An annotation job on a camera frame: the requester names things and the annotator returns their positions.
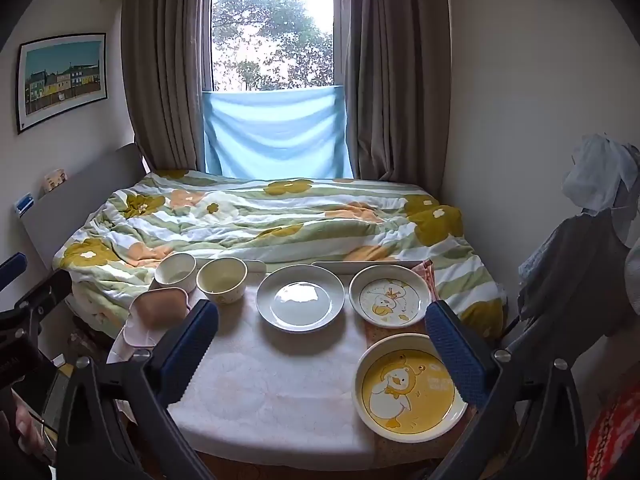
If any grey hanging garment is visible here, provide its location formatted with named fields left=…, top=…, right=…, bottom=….
left=517, top=207, right=640, bottom=342

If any cream round bowl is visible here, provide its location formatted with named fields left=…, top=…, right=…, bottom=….
left=196, top=257, right=249, bottom=306

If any white duck plate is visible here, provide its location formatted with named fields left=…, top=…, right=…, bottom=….
left=348, top=264, right=432, bottom=328

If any peach square bowl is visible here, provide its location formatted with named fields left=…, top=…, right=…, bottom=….
left=131, top=287, right=191, bottom=331

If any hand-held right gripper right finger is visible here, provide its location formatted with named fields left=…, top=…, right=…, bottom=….
left=425, top=300, right=591, bottom=480

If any grey headboard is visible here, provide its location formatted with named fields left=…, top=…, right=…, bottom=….
left=20, top=142, right=147, bottom=272

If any white hanging garment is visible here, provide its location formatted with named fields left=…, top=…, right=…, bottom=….
left=562, top=132, right=640, bottom=250

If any white tablecloth with orange border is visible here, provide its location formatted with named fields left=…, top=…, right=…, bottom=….
left=107, top=259, right=481, bottom=466

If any person's left hand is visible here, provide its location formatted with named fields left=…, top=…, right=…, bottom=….
left=0, top=392, right=48, bottom=463

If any floral striped blanket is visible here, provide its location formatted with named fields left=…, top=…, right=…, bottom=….
left=52, top=169, right=507, bottom=342

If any brown curtain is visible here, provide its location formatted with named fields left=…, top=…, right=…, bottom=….
left=345, top=0, right=452, bottom=196
left=120, top=0, right=209, bottom=172

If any small printed box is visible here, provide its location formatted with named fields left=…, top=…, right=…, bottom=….
left=42, top=169, right=69, bottom=194

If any framed wall poster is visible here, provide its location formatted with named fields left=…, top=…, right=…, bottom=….
left=16, top=32, right=108, bottom=136

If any plain white plate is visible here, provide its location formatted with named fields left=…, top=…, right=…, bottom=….
left=256, top=265, right=345, bottom=333

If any white round bowl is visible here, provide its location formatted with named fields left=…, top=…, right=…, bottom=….
left=154, top=253, right=198, bottom=294

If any light blue cloth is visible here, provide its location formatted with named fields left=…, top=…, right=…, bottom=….
left=201, top=85, right=355, bottom=181

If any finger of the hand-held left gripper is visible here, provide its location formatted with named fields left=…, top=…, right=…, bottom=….
left=12, top=270, right=74, bottom=315
left=0, top=252, right=29, bottom=292

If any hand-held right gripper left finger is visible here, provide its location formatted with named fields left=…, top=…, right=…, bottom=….
left=54, top=299, right=221, bottom=480

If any window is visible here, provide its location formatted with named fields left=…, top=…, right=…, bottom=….
left=202, top=0, right=347, bottom=94

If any red patterned bag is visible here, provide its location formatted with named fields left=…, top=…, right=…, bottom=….
left=585, top=385, right=640, bottom=480

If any yellow duck plate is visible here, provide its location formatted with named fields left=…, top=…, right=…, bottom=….
left=354, top=332, right=469, bottom=443

